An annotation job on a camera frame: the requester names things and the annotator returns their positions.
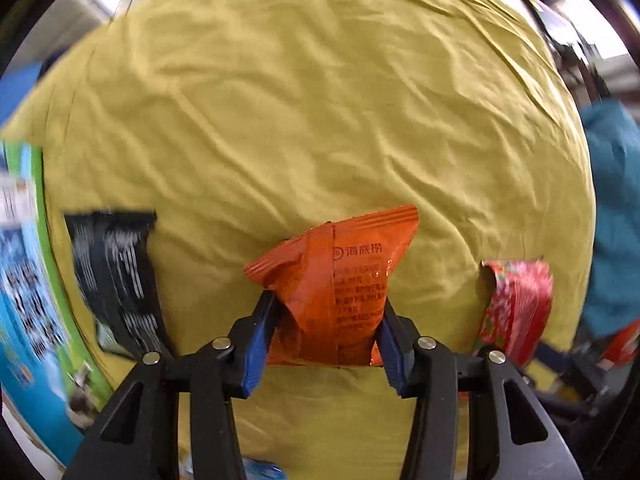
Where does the orange snack packet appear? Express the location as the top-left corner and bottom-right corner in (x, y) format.
(243, 205), (419, 367)

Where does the blue tissue pack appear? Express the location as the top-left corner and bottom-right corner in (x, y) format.
(179, 454), (288, 480)

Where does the yellow tablecloth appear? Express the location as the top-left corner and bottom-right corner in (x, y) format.
(0, 0), (598, 480)

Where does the black snack packet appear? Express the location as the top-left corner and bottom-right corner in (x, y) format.
(65, 210), (175, 361)

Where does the open cardboard box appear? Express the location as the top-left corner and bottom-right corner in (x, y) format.
(1, 142), (112, 466)

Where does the teal blanket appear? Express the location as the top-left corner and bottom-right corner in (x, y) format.
(580, 100), (639, 338)

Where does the blue foam mat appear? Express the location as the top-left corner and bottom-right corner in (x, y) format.
(0, 62), (43, 125)

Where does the red snack packet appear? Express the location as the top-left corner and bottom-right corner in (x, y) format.
(458, 259), (554, 372)

